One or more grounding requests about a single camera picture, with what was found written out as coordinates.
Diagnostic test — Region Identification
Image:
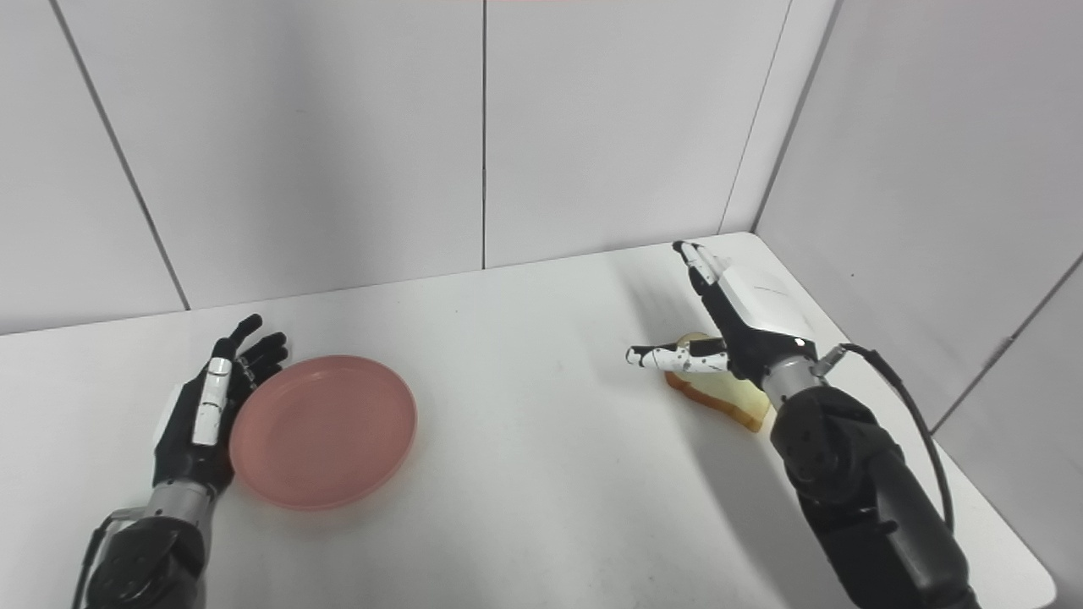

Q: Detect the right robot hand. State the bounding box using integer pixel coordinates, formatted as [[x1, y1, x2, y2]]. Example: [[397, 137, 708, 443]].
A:
[[625, 240, 819, 384]]

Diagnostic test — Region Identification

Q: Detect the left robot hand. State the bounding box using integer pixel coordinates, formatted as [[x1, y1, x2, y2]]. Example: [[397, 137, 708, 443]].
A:
[[152, 314, 289, 496]]

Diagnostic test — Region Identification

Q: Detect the slice of bread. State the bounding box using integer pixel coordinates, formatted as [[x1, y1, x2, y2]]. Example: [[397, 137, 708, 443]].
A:
[[664, 332, 772, 433]]

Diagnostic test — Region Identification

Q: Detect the pink round plate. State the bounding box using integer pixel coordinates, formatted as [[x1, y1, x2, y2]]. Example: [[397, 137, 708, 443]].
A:
[[229, 355, 418, 512]]

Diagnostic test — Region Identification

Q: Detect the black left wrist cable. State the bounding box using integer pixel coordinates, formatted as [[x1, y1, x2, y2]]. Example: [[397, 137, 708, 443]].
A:
[[71, 507, 146, 609]]

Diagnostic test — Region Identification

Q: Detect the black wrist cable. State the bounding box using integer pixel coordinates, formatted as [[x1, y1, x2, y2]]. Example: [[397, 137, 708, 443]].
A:
[[71, 507, 146, 609], [814, 343, 956, 535]]

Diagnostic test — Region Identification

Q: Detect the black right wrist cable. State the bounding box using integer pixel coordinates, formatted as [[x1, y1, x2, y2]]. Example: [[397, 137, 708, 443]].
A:
[[814, 343, 956, 535]]

